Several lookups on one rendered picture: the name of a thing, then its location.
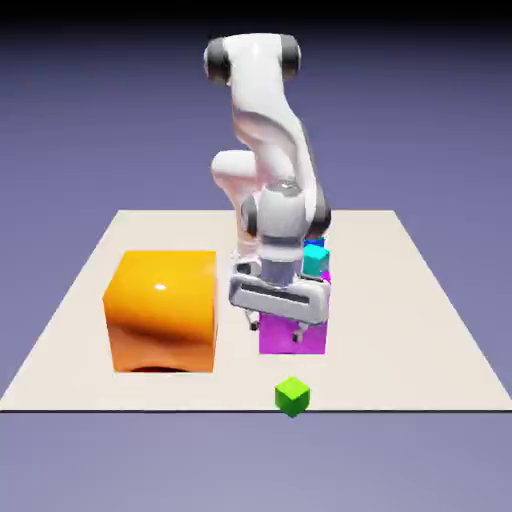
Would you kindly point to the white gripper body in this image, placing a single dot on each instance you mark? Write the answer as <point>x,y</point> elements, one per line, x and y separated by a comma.
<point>280,298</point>

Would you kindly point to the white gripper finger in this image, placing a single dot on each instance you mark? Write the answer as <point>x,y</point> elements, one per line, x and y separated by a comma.
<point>299,331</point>
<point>252,320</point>

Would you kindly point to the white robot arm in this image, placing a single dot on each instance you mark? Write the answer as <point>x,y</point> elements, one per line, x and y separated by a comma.
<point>264,120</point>

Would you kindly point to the small cyan cube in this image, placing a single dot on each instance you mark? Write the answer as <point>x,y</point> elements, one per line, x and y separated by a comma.
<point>316,260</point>

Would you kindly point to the small green cube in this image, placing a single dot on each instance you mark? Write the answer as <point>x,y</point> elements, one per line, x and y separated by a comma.
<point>292,396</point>

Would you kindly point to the small blue cube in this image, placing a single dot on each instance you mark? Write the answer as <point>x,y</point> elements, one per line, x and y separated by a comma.
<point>316,242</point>

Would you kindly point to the large magenta box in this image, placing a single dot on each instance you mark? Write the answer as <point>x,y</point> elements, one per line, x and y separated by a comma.
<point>280,340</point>

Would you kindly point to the large orange box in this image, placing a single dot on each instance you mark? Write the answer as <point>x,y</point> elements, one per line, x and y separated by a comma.
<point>160,312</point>

